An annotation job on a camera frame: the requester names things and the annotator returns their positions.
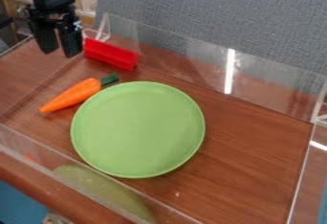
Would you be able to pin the clear acrylic triangular bracket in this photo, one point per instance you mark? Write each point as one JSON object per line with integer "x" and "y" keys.
{"x": 102, "y": 33}

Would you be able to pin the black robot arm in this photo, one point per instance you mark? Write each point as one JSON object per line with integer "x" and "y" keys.
{"x": 50, "y": 4}

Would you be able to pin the green round plate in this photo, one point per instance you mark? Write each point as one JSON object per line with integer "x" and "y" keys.
{"x": 138, "y": 130}

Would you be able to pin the orange toy carrot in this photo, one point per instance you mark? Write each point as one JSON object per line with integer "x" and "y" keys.
{"x": 79, "y": 93}

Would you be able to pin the red plastic block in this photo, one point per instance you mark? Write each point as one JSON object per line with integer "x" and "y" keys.
{"x": 111, "y": 54}

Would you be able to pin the clear acrylic enclosure wall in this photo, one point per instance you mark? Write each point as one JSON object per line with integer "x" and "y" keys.
{"x": 258, "y": 171}

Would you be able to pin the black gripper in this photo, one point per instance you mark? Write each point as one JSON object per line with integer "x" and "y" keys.
{"x": 59, "y": 18}

